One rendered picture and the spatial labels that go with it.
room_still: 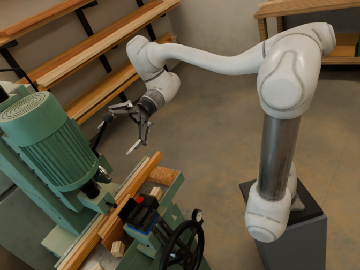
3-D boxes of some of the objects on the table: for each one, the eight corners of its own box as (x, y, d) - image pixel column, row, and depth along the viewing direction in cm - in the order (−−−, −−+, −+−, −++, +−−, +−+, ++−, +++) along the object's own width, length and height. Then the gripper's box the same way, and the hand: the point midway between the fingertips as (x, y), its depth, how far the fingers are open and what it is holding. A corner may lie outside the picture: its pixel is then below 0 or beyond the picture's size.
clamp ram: (139, 233, 104) (130, 220, 98) (126, 227, 108) (117, 215, 103) (152, 214, 109) (143, 201, 104) (139, 209, 113) (130, 196, 108)
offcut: (158, 201, 114) (155, 195, 112) (152, 200, 116) (149, 194, 114) (163, 193, 117) (160, 187, 115) (157, 192, 119) (154, 186, 116)
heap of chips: (169, 186, 119) (166, 180, 117) (147, 179, 127) (143, 174, 125) (179, 171, 124) (177, 166, 122) (157, 166, 132) (154, 161, 130)
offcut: (117, 246, 103) (113, 241, 101) (125, 245, 102) (120, 240, 100) (114, 257, 99) (110, 253, 97) (122, 256, 99) (118, 251, 96)
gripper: (165, 130, 111) (135, 166, 98) (121, 88, 107) (84, 120, 95) (173, 124, 105) (143, 161, 93) (128, 79, 101) (89, 111, 89)
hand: (115, 138), depth 94 cm, fingers open, 13 cm apart
